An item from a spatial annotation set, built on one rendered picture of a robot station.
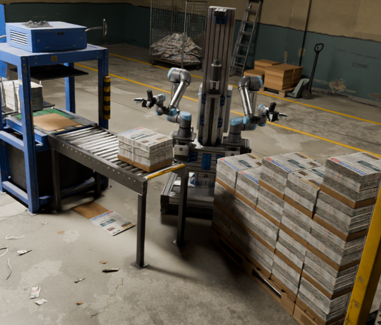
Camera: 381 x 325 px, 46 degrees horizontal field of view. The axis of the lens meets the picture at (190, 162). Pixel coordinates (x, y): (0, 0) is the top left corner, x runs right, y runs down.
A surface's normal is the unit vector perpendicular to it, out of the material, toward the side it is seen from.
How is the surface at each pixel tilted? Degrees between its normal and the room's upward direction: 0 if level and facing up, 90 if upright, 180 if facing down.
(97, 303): 0
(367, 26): 90
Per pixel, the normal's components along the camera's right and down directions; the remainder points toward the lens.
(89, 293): 0.07, -0.92
